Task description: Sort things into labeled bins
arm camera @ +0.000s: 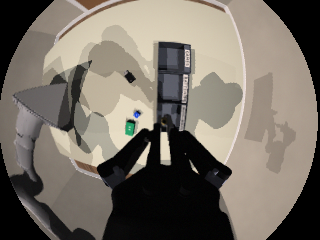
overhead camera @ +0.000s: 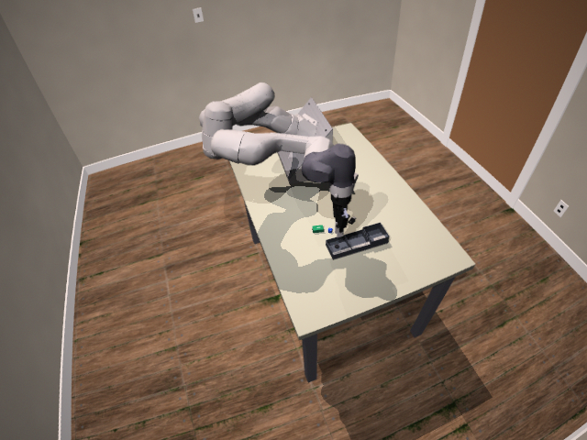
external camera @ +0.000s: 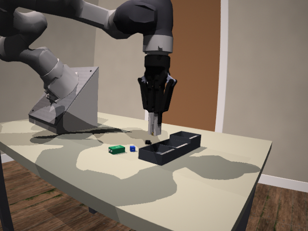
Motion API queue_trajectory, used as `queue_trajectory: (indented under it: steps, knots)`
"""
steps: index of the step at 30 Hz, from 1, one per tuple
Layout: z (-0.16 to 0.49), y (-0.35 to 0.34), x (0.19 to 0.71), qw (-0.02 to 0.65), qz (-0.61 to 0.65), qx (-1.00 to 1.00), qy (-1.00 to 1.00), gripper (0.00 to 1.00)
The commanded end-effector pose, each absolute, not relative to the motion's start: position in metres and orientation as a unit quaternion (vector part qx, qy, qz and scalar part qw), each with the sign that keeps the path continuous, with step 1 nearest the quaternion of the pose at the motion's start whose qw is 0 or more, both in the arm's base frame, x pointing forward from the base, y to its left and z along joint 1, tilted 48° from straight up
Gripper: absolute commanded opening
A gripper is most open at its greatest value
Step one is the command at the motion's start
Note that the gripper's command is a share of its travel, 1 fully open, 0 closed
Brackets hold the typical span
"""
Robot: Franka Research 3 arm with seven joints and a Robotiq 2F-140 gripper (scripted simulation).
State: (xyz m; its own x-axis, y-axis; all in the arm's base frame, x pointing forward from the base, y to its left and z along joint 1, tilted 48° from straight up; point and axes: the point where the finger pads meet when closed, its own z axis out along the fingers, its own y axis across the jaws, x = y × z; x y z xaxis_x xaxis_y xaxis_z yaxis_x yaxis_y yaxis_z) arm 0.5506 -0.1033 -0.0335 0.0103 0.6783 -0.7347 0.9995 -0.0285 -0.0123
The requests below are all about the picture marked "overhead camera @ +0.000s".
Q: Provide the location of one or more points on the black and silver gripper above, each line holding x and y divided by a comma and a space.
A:
340, 214

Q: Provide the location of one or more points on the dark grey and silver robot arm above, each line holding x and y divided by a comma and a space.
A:
322, 163

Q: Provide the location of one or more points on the black rack of bins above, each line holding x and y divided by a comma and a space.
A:
370, 236

